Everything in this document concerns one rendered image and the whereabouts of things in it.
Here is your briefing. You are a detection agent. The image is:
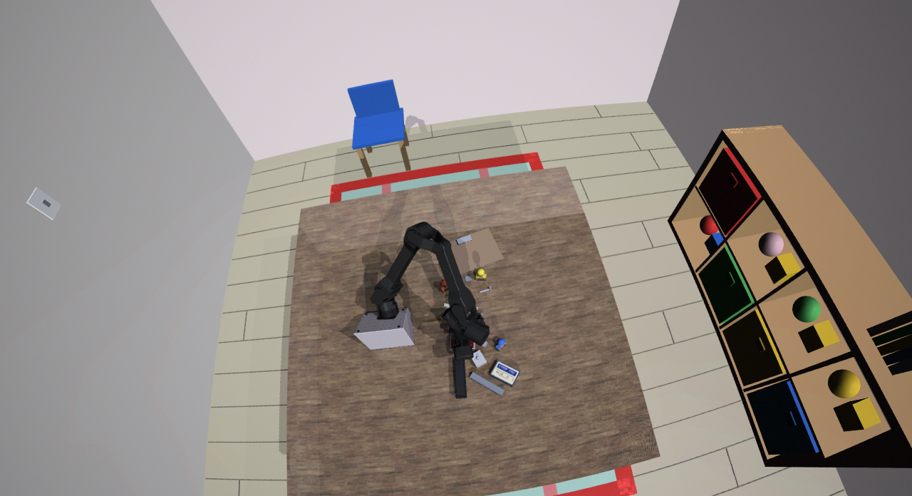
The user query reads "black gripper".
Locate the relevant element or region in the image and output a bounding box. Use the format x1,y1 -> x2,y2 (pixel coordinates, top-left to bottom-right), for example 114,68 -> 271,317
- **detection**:
450,330 -> 474,361

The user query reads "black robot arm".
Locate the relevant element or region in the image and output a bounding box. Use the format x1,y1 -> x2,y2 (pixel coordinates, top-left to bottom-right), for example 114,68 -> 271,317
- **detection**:
370,222 -> 490,346

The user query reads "tan clipboard with grey clip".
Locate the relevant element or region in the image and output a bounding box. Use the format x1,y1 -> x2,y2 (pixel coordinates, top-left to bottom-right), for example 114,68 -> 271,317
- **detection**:
450,228 -> 504,275

